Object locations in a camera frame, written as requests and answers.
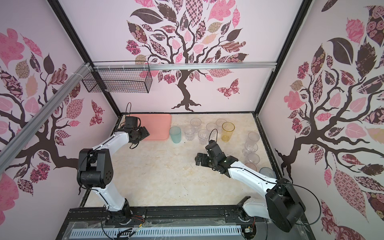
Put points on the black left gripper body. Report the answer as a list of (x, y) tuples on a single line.
[(140, 133)]

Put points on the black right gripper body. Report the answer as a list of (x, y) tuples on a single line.
[(206, 161)]

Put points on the pink plastic tray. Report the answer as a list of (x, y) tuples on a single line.
[(158, 125)]

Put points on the yellow plastic cup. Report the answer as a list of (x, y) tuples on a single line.
[(227, 131)]

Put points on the green textured plastic cup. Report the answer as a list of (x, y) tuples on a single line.
[(175, 134)]

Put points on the blue plastic cup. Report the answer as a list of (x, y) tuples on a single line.
[(268, 172)]

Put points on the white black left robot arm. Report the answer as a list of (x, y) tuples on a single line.
[(95, 168)]

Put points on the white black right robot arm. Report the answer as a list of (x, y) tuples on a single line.
[(280, 202)]

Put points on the clear cup front middle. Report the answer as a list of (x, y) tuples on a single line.
[(203, 136)]

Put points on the clear cup back middle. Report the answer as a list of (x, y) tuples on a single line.
[(212, 127)]

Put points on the pink faceted plastic cup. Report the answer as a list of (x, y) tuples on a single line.
[(251, 166)]

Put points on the clear ribbed cup right row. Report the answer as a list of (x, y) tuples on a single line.
[(250, 148)]

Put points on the clear cup back right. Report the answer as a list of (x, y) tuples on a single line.
[(219, 124)]

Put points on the clear small cup right row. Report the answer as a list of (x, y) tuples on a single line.
[(253, 158)]

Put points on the clear cup front left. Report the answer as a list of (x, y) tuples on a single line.
[(189, 132)]

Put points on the clear cup back left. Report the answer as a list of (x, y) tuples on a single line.
[(196, 123)]

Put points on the clear dotted cup right row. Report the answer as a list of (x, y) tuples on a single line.
[(253, 138)]

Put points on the black wire basket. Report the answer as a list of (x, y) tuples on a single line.
[(119, 77)]

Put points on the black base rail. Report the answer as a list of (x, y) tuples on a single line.
[(231, 214)]

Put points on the white slotted cable duct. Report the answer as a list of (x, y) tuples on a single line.
[(159, 233)]

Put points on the aluminium rail back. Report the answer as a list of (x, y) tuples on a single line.
[(200, 66)]

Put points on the aluminium rail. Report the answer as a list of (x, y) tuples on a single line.
[(200, 66), (12, 149)]

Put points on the aluminium rail left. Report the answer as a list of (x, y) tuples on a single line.
[(12, 149)]

